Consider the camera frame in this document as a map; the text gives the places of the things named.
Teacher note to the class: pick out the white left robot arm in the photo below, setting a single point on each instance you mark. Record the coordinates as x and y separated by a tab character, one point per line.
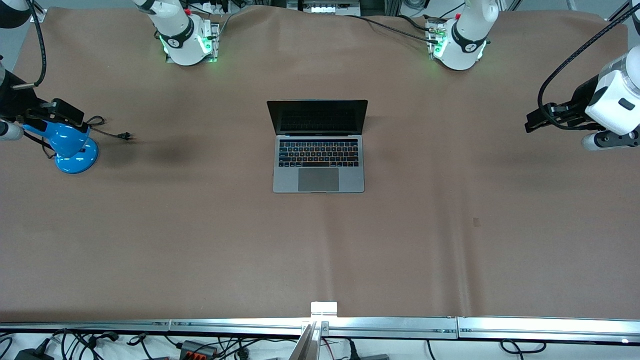
467	50

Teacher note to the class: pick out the aluminium table edge rail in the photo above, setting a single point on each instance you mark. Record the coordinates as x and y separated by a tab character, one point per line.
550	330
390	327
85	326

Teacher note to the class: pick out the grey laptop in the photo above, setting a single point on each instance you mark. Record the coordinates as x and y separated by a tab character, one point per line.
318	180

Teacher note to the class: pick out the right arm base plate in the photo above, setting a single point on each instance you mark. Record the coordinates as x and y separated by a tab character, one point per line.
215	45

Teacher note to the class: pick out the dark frame post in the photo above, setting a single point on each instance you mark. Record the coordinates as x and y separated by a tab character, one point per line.
617	14

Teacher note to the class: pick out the white power strip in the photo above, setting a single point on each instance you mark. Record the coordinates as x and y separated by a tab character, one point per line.
215	6

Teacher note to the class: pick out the black plug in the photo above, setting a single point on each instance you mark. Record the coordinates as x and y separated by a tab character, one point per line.
352	352

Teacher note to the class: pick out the brown table mat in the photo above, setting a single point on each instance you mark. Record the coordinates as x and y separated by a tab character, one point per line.
320	250

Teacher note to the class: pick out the black power adapter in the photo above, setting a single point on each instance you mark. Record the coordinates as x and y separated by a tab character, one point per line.
30	355

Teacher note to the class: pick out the aluminium profile beam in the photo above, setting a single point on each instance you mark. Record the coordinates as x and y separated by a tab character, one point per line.
310	345

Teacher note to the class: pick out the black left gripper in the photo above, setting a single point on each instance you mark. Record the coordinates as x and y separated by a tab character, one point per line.
580	98

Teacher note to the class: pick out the grey device with connectors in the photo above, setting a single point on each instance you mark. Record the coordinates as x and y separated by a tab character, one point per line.
330	7

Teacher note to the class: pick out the aluminium frame post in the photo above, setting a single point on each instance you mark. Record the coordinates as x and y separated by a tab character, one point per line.
39	16

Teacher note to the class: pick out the black orange connector box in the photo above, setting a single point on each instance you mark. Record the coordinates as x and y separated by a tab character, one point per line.
197	348

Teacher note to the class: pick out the white metal bracket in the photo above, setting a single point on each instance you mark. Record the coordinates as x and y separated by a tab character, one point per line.
324	309

